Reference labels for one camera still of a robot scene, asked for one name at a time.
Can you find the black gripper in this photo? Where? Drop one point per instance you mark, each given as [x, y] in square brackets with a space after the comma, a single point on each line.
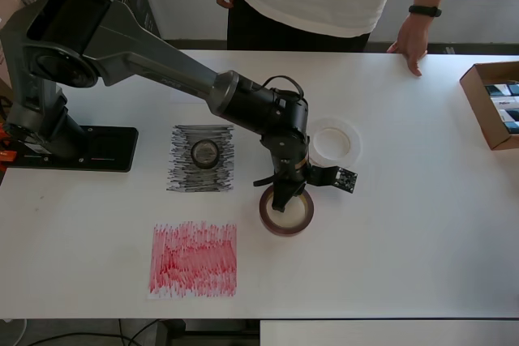
[290, 180]

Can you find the red 3M tape roll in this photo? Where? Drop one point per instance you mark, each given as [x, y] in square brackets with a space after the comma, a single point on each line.
[284, 228]

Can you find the wide white tape roll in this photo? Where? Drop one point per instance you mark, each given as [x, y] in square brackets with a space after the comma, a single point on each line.
[355, 143]

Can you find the small black tape roll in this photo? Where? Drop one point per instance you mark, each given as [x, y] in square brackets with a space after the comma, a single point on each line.
[205, 165]

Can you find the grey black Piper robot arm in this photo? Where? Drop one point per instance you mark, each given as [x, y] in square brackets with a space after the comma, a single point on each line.
[121, 46]

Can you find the person's left hand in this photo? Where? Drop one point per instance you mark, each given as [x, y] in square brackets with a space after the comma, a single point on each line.
[413, 38]

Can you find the black scribbled paper sheet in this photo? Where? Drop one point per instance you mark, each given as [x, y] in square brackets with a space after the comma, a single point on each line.
[182, 176]

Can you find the red scribbled paper sheet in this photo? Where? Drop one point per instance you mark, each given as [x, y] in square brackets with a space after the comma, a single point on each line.
[192, 261]

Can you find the open cardboard tray box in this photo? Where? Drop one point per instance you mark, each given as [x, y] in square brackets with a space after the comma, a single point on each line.
[482, 111]

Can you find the black wristband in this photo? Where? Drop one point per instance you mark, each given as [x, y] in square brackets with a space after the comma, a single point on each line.
[425, 10]

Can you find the small teal product box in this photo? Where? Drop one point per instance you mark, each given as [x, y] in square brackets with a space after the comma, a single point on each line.
[511, 128]

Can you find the small white product box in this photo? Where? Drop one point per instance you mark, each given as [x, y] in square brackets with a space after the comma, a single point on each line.
[504, 103]

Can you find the small dark product box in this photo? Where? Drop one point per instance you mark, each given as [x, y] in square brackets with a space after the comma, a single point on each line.
[500, 90]
[510, 116]

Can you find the black printed product box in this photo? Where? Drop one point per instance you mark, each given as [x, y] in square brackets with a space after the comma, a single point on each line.
[138, 5]

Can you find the orange clamp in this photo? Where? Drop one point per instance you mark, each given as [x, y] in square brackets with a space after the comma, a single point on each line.
[6, 155]

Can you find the cardboard box with shipping label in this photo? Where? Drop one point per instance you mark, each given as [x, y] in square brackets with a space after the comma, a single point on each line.
[8, 18]

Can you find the black table leg frame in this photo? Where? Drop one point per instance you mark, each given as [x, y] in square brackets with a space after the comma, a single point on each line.
[174, 334]

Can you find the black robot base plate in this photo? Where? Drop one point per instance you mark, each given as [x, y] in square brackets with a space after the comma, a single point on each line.
[109, 147]

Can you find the small grey bracket behind table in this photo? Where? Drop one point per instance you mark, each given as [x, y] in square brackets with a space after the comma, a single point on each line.
[448, 49]

